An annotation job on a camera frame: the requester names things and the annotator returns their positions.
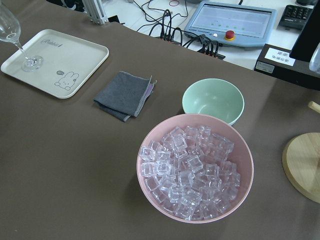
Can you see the aluminium frame post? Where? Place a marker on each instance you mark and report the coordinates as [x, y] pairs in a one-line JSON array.
[[95, 11]]

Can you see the grey folded cloth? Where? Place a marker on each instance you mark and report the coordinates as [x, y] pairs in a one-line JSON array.
[[125, 95]]

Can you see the wine glass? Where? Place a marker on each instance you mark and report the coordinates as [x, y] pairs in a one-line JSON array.
[[10, 31]]

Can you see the teach pendant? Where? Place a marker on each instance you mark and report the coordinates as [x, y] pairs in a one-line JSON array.
[[232, 24]]

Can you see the pink bowl of ice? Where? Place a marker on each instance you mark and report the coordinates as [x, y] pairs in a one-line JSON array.
[[195, 168]]

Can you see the black keyboard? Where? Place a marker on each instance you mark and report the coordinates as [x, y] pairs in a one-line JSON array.
[[295, 17]]

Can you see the black box with label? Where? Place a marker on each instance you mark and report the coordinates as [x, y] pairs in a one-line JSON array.
[[276, 62]]

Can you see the mint green bowl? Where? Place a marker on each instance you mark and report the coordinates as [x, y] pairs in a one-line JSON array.
[[215, 97]]

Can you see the cream rabbit tray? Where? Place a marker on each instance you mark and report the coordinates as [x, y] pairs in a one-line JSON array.
[[69, 61]]

